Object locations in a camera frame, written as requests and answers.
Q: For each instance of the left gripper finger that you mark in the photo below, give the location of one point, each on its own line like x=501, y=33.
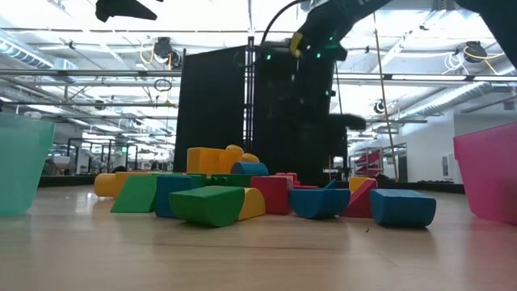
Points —
x=121, y=10

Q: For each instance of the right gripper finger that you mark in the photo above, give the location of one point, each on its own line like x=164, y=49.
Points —
x=347, y=121

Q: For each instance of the large yellow plastic brick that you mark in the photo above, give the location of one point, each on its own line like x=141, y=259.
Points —
x=206, y=161

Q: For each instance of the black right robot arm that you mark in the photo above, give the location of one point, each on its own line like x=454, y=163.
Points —
x=501, y=24

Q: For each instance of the grey ceiling pipe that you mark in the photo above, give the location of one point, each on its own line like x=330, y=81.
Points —
x=375, y=121

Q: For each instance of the black box on stand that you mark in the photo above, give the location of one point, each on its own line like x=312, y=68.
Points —
x=337, y=157

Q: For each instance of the shelf with red bins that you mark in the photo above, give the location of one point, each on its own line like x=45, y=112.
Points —
x=367, y=158

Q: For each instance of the small yellow wooden block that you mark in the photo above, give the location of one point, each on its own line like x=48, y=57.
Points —
x=358, y=182

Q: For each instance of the grey ceiling beam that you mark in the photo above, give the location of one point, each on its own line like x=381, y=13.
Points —
x=121, y=73

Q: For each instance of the small blue wooden block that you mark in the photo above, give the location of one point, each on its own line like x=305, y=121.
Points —
x=333, y=185

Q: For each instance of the black folding screen panel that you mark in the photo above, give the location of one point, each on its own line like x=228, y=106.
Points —
x=282, y=165
x=210, y=109

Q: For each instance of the small red plastic brick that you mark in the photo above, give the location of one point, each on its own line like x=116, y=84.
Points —
x=287, y=178

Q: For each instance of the red wooden wedge block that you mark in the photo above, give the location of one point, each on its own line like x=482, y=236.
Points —
x=361, y=204

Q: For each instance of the blue rounded wooden block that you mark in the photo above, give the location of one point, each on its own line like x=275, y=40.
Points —
x=319, y=204

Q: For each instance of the large blue wooden block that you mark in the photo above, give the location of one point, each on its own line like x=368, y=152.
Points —
x=404, y=208

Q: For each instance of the blue semicircle wooden block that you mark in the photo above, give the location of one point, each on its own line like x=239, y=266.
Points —
x=249, y=169

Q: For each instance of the yellow arched wooden block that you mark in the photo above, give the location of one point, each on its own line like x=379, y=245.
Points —
x=252, y=204

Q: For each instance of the distant robot workstation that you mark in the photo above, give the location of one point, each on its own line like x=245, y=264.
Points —
x=117, y=155

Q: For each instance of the pink translucent plastic bin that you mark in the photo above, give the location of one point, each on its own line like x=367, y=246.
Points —
x=488, y=174

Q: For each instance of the green rounded wooden block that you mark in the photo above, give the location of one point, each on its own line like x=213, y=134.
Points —
x=206, y=206

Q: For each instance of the yellow stepped plastic brick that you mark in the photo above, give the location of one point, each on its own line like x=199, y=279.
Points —
x=107, y=185

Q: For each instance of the teal translucent plastic bin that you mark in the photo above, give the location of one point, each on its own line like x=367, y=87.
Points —
x=20, y=161

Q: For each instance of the green wooden wedge block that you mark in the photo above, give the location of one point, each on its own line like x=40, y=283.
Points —
x=135, y=196

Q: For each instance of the silver ventilation duct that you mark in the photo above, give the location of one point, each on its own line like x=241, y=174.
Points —
x=444, y=95
x=24, y=54

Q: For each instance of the white wall unit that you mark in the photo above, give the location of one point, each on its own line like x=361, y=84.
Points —
x=445, y=165

